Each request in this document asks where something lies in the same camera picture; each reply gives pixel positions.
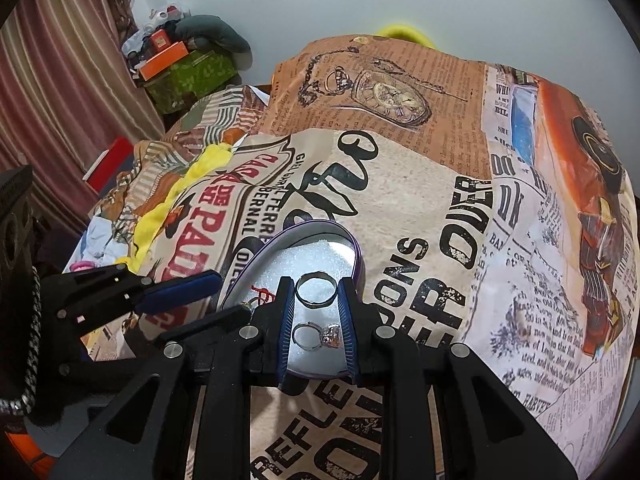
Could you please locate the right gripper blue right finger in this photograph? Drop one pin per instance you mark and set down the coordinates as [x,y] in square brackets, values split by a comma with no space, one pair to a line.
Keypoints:
[442,404]

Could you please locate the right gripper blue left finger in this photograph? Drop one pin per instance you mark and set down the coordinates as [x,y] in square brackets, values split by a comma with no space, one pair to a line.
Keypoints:
[191,399]

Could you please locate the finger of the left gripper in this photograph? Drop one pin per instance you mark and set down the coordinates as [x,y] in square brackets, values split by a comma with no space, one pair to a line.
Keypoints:
[185,287]

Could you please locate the purple heart-shaped tin box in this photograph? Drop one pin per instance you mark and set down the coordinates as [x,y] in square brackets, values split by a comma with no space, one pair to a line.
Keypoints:
[315,255]

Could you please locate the red white box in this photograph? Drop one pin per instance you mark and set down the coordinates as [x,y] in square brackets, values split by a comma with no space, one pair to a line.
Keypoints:
[115,159]

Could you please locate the yellow fleece blanket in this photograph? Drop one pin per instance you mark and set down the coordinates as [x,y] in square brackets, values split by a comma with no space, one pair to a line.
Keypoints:
[214,157]

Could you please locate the striped red curtain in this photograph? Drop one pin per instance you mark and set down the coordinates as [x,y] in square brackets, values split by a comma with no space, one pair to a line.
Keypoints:
[66,94]

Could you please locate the newspaper print bed blanket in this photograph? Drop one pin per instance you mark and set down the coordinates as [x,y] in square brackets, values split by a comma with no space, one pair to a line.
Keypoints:
[488,203]

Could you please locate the green patterned storage box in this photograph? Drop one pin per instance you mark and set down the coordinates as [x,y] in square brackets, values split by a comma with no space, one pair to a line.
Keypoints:
[190,79]

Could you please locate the orange box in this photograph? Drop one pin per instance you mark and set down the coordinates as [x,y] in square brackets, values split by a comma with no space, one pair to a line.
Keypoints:
[159,62]

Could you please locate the grey plush pillow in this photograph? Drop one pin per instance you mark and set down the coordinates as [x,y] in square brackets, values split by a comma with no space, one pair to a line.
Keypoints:
[205,32]

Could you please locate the yellow round cushion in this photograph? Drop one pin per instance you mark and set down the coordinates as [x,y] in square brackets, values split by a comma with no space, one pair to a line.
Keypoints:
[406,33]

